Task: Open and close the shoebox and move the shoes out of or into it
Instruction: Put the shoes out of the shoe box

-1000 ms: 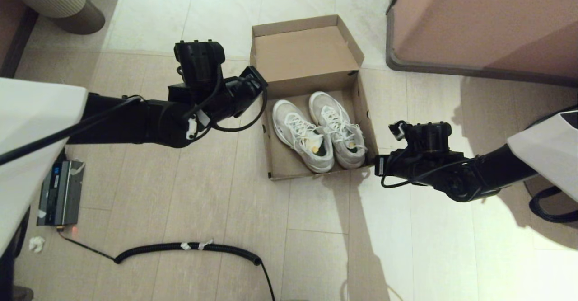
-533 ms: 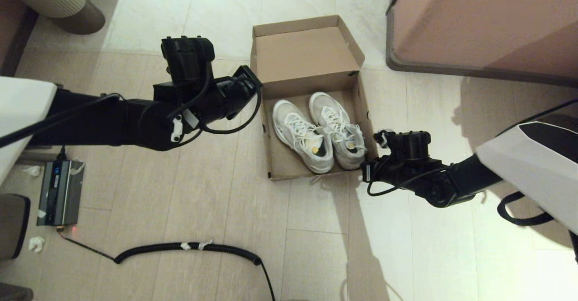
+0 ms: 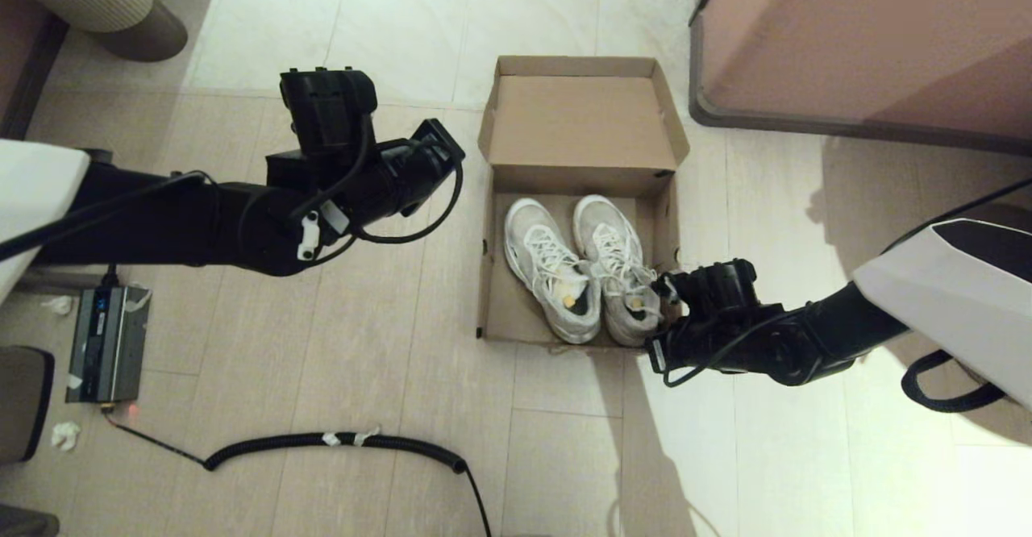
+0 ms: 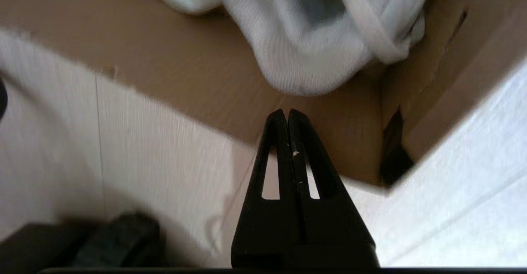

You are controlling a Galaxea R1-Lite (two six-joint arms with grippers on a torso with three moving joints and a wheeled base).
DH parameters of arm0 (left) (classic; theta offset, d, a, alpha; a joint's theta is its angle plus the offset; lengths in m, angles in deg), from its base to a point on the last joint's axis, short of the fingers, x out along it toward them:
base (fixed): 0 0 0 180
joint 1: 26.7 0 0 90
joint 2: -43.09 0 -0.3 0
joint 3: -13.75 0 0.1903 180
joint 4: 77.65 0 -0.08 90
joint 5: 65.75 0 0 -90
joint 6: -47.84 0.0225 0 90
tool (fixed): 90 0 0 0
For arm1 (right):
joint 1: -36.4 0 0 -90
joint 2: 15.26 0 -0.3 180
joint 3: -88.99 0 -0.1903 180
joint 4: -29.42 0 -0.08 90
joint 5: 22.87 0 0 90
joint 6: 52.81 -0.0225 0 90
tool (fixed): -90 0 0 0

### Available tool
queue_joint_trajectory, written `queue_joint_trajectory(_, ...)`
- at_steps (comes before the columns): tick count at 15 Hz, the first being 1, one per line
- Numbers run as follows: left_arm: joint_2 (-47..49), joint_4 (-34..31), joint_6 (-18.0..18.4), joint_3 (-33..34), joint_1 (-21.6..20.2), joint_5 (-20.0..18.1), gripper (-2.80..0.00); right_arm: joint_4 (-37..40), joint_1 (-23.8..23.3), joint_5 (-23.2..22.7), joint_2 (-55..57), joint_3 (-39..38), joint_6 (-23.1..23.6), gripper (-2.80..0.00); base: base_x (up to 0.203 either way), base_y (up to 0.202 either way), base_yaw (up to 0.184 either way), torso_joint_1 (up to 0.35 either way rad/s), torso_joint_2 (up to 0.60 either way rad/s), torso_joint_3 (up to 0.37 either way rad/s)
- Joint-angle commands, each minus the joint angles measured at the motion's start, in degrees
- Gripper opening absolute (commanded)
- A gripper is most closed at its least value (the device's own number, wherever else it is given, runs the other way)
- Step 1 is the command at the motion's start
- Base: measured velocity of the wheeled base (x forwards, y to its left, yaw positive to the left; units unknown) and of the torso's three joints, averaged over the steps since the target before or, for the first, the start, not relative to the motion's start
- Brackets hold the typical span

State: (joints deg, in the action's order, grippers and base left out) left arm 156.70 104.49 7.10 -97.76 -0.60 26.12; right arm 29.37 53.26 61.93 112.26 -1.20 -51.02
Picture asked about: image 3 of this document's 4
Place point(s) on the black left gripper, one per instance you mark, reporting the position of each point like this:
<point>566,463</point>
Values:
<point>379,186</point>

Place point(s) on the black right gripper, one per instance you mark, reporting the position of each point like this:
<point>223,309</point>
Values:
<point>717,343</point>

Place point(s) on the cardboard shoe box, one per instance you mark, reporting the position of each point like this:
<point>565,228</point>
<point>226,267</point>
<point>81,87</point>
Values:
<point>580,126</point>

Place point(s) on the white mesh sneaker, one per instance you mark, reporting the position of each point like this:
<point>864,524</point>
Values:
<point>605,231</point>
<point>548,279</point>

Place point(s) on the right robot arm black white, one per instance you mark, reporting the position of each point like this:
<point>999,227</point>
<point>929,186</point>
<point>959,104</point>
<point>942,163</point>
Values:
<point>951,295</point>

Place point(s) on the grey power inverter box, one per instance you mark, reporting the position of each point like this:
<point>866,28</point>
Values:
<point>109,343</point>

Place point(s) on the pink cabinet dark trim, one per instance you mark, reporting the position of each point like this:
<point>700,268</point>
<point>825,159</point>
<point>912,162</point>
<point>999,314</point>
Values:
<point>846,37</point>

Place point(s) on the crumpled white tissue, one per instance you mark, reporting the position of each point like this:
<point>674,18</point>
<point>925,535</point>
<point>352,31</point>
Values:
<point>66,437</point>
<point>60,306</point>

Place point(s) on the brown wooden furniture side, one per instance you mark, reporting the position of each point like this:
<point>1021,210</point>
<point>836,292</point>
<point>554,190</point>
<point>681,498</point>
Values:
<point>20,61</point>

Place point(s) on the dark padded stool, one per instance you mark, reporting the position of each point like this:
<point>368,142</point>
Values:
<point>24,400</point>

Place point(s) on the dark grey rounded object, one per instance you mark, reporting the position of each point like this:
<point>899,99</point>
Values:
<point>24,522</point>

